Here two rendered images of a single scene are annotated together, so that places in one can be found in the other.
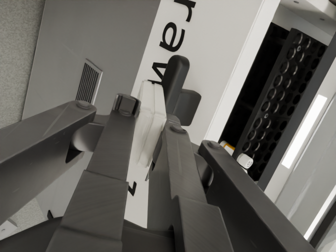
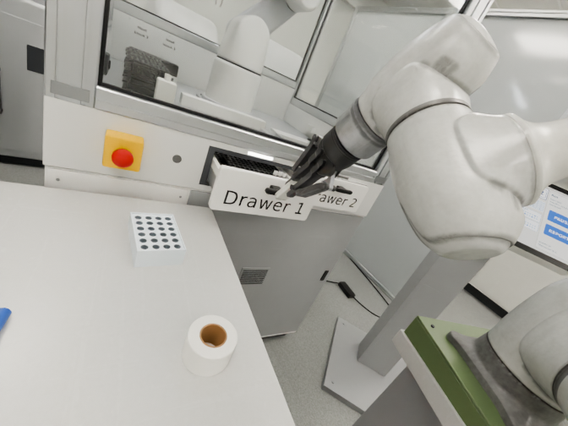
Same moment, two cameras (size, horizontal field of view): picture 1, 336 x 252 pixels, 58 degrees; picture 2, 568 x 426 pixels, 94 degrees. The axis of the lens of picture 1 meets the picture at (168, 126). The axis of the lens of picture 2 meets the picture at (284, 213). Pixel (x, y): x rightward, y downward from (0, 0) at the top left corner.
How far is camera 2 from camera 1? 0.47 m
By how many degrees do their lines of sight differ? 21
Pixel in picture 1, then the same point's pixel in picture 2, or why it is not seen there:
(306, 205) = (283, 149)
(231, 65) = (261, 177)
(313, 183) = (275, 149)
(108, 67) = (239, 264)
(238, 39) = (254, 177)
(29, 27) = not seen: hidden behind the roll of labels
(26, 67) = not seen: hidden behind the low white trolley
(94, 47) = not seen: hidden behind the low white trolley
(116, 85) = (248, 253)
